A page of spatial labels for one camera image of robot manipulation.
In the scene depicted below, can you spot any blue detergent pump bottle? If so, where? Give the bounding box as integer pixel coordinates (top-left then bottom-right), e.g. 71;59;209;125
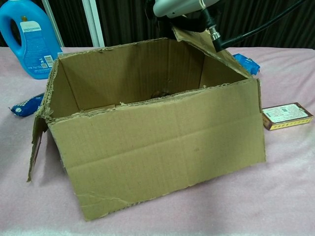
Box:
0;0;63;80

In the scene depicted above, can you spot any blue snack bag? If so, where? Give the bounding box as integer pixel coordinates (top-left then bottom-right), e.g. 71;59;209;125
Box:
232;53;261;76

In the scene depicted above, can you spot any pink tablecloth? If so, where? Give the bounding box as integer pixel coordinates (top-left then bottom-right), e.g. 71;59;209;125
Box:
0;45;315;236

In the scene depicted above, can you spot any dark blue snack packet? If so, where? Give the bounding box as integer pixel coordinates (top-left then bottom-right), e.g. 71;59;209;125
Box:
9;92;45;117

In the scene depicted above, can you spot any brown flat medicine box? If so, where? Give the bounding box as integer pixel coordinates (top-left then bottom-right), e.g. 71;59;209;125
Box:
262;102;314;131

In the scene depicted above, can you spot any black curtain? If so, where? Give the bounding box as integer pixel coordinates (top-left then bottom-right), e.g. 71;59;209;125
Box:
0;0;315;49

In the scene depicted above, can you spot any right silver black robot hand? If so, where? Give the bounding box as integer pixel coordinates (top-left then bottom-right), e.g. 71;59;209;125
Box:
145;0;217;32

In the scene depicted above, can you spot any large brown cardboard box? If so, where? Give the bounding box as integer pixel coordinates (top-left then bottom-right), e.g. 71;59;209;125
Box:
26;26;267;222

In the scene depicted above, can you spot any wide white frame post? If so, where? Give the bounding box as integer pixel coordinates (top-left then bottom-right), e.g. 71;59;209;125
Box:
82;0;105;47

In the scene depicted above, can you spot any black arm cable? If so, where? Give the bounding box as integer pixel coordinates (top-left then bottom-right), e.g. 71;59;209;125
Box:
202;0;307;52

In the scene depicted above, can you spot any thin white frame post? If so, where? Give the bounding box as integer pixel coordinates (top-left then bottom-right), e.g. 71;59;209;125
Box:
41;0;65;48

